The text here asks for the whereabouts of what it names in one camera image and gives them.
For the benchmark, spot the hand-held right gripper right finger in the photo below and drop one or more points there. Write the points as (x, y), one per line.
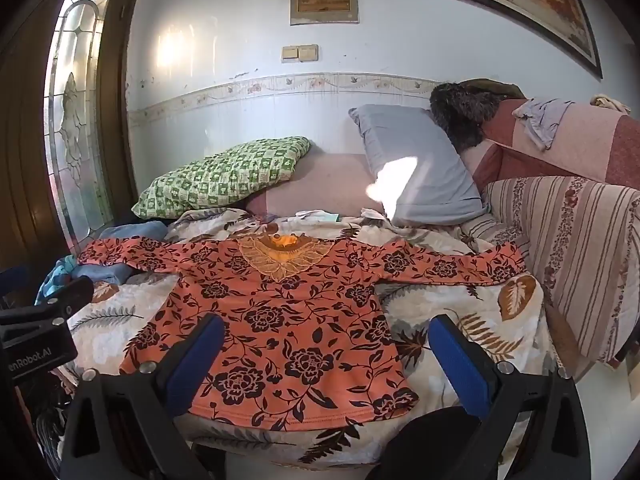
(457, 360)

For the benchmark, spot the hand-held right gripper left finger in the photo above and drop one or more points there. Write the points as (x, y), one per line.
(197, 360)

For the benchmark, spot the orange floral shirt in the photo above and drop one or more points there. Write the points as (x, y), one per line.
(300, 320)

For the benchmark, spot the teal patterned cloth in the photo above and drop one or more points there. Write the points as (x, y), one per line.
(55, 275)

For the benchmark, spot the leaf print fleece blanket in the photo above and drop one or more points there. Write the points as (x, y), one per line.
(435, 302)

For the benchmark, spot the blue folded cloth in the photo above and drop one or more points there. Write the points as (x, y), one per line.
(135, 230)

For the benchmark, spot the sofa with striped cover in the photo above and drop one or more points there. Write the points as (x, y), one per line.
(575, 240)

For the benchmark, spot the grey pillow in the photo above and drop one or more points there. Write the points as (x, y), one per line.
(442, 185)

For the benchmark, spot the small white cloth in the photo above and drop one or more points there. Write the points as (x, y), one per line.
(315, 215)

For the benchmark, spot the green checked pillow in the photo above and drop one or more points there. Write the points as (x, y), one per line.
(225, 175)

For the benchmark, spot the wooden door with glass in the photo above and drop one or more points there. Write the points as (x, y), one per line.
(75, 110)

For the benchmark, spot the dark fuzzy blanket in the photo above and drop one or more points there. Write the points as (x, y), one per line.
(460, 110)

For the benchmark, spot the lavender garment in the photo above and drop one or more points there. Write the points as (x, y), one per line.
(542, 120)

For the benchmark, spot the olive garment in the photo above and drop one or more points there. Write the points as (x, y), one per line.
(500, 89)

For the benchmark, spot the pale yellow cloth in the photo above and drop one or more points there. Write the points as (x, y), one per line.
(610, 102)

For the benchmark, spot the beige wall switch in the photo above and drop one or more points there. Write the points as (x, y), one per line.
(290, 54)
(308, 53)

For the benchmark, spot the wall electric panel box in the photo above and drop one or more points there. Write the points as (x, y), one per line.
(324, 2)

